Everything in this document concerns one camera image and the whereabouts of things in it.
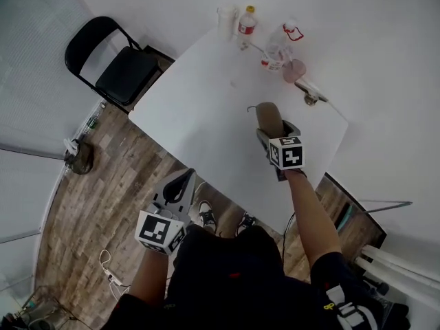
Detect red label water bottle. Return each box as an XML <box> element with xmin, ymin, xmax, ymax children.
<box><xmin>237</xmin><ymin>5</ymin><xmax>259</xmax><ymax>50</ymax></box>

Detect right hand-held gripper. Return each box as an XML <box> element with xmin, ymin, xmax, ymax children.
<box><xmin>255</xmin><ymin>118</ymin><xmax>307</xmax><ymax>182</ymax></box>

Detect black folding chair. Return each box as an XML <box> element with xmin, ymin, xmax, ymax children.
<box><xmin>64</xmin><ymin>15</ymin><xmax>166</xmax><ymax>115</ymax></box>

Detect metal clamp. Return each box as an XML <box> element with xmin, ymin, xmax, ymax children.
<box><xmin>294</xmin><ymin>78</ymin><xmax>330</xmax><ymax>107</ymax></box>

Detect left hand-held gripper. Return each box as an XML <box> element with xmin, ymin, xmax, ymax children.
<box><xmin>135</xmin><ymin>168</ymin><xmax>198</xmax><ymax>256</ymax></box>

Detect clear bottle with red strap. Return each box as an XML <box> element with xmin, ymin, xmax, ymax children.
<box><xmin>260</xmin><ymin>17</ymin><xmax>307</xmax><ymax>74</ymax></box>

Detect dark green bag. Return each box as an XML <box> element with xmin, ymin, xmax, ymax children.
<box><xmin>64</xmin><ymin>138</ymin><xmax>95</xmax><ymax>176</ymax></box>

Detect metal rod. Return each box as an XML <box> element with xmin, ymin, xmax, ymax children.
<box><xmin>357</xmin><ymin>200</ymin><xmax>413</xmax><ymax>215</ymax></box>

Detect white pipes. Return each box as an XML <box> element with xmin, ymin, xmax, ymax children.
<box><xmin>353</xmin><ymin>243</ymin><xmax>440</xmax><ymax>289</ymax></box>

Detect black cable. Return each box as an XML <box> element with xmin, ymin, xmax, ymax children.
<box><xmin>280</xmin><ymin>211</ymin><xmax>297</xmax><ymax>266</ymax></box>

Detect person's black white shoe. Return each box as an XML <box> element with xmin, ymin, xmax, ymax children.
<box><xmin>198</xmin><ymin>199</ymin><xmax>217</xmax><ymax>234</ymax></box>
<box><xmin>236</xmin><ymin>211</ymin><xmax>256</xmax><ymax>236</ymax></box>

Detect white power strip with cable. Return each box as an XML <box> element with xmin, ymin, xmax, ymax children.
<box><xmin>98</xmin><ymin>248</ymin><xmax>131</xmax><ymax>297</ymax></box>

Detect person's right black white shoe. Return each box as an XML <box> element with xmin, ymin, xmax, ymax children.
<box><xmin>236</xmin><ymin>211</ymin><xmax>256</xmax><ymax>236</ymax></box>

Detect white table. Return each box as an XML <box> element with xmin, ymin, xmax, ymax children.
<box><xmin>128</xmin><ymin>25</ymin><xmax>349</xmax><ymax>235</ymax></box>

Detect teal object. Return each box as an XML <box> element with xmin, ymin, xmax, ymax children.
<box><xmin>337</xmin><ymin>203</ymin><xmax>355</xmax><ymax>232</ymax></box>

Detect white plastic cup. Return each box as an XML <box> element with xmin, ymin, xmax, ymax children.
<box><xmin>216</xmin><ymin>4</ymin><xmax>240</xmax><ymax>43</ymax></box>

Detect brown glasses case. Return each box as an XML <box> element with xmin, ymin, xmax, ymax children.
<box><xmin>247</xmin><ymin>101</ymin><xmax>285</xmax><ymax>136</ymax></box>

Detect black white strap harness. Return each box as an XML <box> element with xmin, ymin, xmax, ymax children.
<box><xmin>322</xmin><ymin>279</ymin><xmax>410</xmax><ymax>330</ymax></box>

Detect person's left forearm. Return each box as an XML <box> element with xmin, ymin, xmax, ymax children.
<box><xmin>129</xmin><ymin>247</ymin><xmax>173</xmax><ymax>303</ymax></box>

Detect pink translucent cup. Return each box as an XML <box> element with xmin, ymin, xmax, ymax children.
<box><xmin>282</xmin><ymin>58</ymin><xmax>307</xmax><ymax>84</ymax></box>

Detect metal wire rack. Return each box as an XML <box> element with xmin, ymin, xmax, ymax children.
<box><xmin>12</xmin><ymin>285</ymin><xmax>92</xmax><ymax>330</ymax></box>

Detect person's left black white shoe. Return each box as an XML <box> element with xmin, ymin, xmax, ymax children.
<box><xmin>198</xmin><ymin>199</ymin><xmax>217</xmax><ymax>234</ymax></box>

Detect person's black clothing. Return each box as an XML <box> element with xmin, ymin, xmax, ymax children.
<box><xmin>109</xmin><ymin>223</ymin><xmax>362</xmax><ymax>330</ymax></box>

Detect person's right forearm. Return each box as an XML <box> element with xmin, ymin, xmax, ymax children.
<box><xmin>284</xmin><ymin>168</ymin><xmax>342</xmax><ymax>265</ymax></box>

